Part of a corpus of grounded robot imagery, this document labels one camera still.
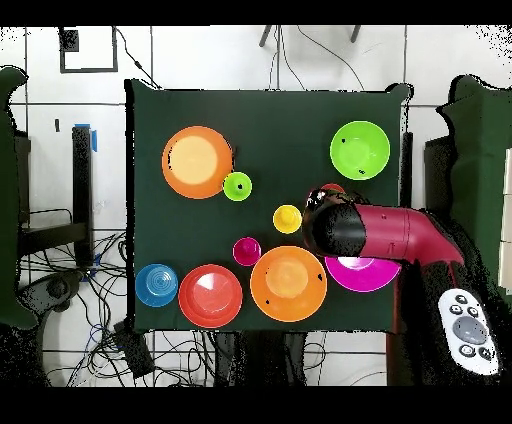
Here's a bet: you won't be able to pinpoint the blue plastic bowl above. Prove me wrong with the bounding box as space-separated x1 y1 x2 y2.
134 262 180 308

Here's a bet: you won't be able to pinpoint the orange plastic bowl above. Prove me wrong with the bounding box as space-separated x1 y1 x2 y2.
161 125 234 200
249 245 328 323

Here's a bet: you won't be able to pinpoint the white boxes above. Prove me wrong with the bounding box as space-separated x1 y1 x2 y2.
497 147 512 297

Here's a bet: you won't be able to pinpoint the green cloth covered table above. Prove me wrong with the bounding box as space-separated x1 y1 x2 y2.
0 65 39 329

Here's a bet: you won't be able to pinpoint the black power strip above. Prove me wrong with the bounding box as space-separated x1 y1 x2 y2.
113 321 155 379

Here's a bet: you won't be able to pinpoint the tangled floor cable bundle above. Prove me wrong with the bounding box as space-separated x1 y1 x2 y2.
19 229 217 387

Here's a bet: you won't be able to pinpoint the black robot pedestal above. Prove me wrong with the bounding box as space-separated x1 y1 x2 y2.
213 331 307 387

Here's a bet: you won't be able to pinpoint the green plastic cup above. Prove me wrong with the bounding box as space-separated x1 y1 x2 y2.
222 170 253 202

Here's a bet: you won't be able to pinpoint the crimson plastic cup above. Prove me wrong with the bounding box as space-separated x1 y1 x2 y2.
232 236 263 268

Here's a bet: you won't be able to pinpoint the black floor cable with plug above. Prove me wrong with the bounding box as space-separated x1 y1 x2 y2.
114 26 161 90

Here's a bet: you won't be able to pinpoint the green plastic bowl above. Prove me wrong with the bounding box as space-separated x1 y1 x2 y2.
329 120 391 181

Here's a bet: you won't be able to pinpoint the pink plastic bowl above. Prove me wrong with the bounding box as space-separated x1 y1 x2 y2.
324 255 402 293

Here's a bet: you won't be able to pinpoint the green table with white boxes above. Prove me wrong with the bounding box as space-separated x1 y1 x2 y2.
437 75 512 297

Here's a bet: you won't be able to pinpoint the black square floor frame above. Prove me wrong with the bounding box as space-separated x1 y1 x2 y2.
58 26 119 74

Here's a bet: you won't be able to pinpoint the dark green tablecloth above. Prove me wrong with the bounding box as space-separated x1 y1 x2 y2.
124 78 413 335

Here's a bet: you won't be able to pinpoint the yellow plastic cup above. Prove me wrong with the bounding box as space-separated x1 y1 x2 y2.
272 204 304 235

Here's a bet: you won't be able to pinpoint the black bench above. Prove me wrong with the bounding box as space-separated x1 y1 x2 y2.
17 125 94 267

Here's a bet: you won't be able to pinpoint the black office chair base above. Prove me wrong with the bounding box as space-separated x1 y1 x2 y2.
17 271 85 321

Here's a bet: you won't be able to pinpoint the red plastic bowl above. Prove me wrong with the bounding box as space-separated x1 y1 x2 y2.
177 263 244 330

